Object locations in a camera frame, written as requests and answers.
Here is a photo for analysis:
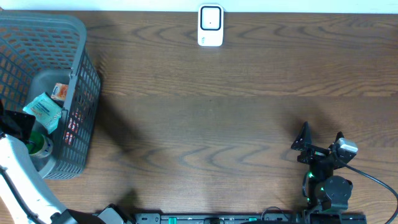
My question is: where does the green lid jar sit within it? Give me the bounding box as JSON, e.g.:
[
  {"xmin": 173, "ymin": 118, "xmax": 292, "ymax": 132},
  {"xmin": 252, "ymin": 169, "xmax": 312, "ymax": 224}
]
[{"xmin": 25, "ymin": 131, "xmax": 53, "ymax": 158}]

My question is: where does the teal snack packet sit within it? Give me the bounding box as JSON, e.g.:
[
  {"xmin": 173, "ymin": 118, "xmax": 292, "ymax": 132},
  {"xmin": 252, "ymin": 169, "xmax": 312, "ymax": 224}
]
[{"xmin": 22, "ymin": 93, "xmax": 62, "ymax": 134}]

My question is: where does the orange small carton box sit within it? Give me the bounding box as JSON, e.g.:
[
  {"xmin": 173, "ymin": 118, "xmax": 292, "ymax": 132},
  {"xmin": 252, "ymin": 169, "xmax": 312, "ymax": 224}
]
[{"xmin": 50, "ymin": 83, "xmax": 68, "ymax": 101}]

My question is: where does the red orange snack bag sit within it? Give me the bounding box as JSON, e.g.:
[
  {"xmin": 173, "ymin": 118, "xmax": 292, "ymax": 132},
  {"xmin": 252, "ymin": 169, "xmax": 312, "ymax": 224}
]
[{"xmin": 63, "ymin": 90, "xmax": 93, "ymax": 146}]

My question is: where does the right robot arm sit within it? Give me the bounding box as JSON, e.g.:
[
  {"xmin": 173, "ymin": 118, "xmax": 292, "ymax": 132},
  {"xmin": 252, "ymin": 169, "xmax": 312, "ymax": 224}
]
[{"xmin": 291, "ymin": 122, "xmax": 358, "ymax": 214}]

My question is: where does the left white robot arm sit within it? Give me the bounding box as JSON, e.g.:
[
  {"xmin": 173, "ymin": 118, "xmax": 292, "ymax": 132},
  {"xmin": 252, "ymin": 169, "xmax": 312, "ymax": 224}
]
[{"xmin": 1, "ymin": 106, "xmax": 79, "ymax": 223}]

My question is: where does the grey plastic basket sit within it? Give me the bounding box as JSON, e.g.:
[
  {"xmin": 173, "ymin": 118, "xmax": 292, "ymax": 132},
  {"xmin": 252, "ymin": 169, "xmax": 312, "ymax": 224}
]
[{"xmin": 1, "ymin": 11, "xmax": 101, "ymax": 179}]

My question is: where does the black cable right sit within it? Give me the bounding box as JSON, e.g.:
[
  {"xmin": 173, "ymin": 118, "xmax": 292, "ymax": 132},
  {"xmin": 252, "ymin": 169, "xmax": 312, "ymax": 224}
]
[{"xmin": 340, "ymin": 160, "xmax": 398, "ymax": 224}]

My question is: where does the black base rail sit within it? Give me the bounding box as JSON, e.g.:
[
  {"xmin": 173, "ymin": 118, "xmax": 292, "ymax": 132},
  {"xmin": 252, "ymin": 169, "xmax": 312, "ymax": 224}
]
[{"xmin": 134, "ymin": 210, "xmax": 367, "ymax": 224}]

